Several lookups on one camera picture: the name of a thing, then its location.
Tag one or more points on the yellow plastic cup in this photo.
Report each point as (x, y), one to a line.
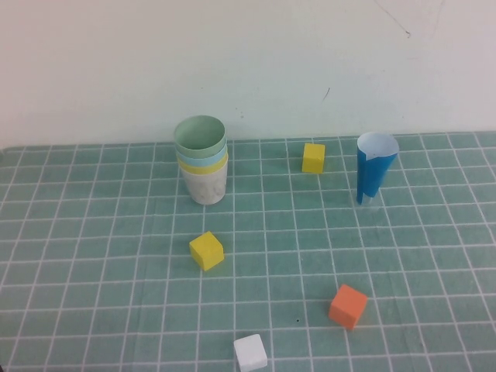
(201, 169)

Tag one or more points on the pink speckled plastic cup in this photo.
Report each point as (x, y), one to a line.
(205, 190)

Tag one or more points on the yellow foam cube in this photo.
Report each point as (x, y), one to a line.
(313, 159)
(207, 250)

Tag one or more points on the blue rolled paper cone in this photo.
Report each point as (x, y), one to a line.
(372, 174)

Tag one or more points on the orange foam cube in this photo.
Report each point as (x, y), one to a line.
(346, 308)

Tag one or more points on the green white-grid tablecloth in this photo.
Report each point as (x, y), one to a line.
(97, 252)

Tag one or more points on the white foam cube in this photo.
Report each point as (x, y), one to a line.
(252, 352)

